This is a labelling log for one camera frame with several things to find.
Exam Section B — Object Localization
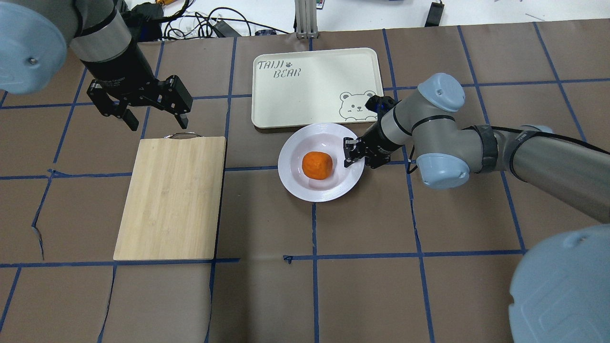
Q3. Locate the bamboo cutting board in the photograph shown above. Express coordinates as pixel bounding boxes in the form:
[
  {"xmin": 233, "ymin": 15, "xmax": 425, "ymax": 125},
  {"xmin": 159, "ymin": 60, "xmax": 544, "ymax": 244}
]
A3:
[{"xmin": 113, "ymin": 136, "xmax": 227, "ymax": 261}]

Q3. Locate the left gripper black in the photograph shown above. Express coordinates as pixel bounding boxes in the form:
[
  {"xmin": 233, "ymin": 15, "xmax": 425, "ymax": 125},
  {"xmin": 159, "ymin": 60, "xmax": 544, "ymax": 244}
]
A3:
[{"xmin": 86, "ymin": 67, "xmax": 193, "ymax": 131}]

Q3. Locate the black adapter on desk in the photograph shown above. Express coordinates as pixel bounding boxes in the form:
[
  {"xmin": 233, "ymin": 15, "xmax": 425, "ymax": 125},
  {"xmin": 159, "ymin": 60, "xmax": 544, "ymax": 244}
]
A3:
[{"xmin": 424, "ymin": 0, "xmax": 445, "ymax": 27}]

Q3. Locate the white ribbed plate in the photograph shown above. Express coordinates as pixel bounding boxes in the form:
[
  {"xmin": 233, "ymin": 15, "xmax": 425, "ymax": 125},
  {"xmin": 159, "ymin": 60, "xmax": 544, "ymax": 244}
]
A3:
[{"xmin": 277, "ymin": 123, "xmax": 365, "ymax": 202}]

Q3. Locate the orange fruit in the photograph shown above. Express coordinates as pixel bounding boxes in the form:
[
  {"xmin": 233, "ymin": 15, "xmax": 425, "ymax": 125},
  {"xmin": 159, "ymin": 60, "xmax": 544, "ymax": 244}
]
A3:
[{"xmin": 301, "ymin": 151, "xmax": 334, "ymax": 181}]

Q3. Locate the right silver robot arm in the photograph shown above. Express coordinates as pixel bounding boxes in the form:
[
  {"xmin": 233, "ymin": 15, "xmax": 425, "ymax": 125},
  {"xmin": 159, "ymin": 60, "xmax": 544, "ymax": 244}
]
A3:
[{"xmin": 343, "ymin": 72, "xmax": 610, "ymax": 343}]

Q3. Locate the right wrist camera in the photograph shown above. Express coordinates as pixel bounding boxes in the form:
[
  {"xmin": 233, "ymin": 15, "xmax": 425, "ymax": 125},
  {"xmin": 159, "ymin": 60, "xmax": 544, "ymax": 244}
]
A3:
[{"xmin": 365, "ymin": 95, "xmax": 398, "ymax": 116}]

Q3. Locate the black power brick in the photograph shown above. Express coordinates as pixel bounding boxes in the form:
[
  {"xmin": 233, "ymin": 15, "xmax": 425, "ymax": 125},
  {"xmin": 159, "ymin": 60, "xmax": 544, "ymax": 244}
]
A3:
[{"xmin": 120, "ymin": 2, "xmax": 164, "ymax": 42}]

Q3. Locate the aluminium frame post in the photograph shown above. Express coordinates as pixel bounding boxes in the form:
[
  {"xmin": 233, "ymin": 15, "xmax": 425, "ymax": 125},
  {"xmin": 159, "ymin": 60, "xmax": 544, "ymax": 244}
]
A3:
[{"xmin": 295, "ymin": 0, "xmax": 319, "ymax": 39}]

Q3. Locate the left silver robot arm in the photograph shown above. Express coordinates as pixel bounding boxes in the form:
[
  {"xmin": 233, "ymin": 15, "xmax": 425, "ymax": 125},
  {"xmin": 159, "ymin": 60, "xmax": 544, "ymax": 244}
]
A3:
[{"xmin": 0, "ymin": 0, "xmax": 193, "ymax": 131}]

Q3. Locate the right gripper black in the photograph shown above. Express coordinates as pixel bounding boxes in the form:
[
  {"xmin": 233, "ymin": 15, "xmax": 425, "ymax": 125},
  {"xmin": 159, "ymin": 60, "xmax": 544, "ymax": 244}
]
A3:
[{"xmin": 343, "ymin": 123, "xmax": 396, "ymax": 169}]

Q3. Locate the cream bear tray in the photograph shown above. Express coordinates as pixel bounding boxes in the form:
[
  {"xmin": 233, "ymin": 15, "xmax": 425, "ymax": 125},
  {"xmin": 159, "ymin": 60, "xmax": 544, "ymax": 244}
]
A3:
[{"xmin": 251, "ymin": 48, "xmax": 383, "ymax": 130}]

